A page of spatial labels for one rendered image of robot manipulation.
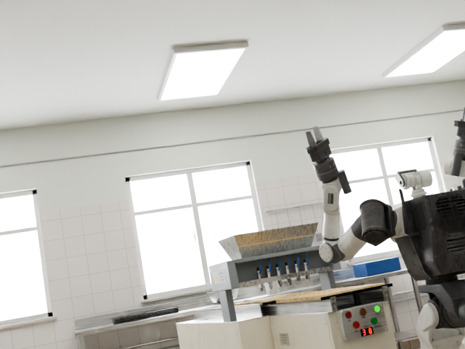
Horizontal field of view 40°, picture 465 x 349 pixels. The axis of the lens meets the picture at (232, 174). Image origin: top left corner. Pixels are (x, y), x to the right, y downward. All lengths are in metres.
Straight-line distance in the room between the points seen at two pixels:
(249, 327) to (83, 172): 3.59
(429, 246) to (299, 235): 1.59
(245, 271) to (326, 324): 0.82
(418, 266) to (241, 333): 1.44
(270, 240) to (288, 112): 3.70
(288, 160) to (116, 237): 2.09
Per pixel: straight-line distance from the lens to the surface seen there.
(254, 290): 6.80
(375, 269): 6.74
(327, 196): 2.54
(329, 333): 3.09
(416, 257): 2.45
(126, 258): 6.66
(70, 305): 6.63
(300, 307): 3.31
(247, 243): 3.71
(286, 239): 3.82
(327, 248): 2.60
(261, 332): 3.66
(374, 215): 2.41
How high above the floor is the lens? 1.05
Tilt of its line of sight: 10 degrees up
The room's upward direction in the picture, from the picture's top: 10 degrees counter-clockwise
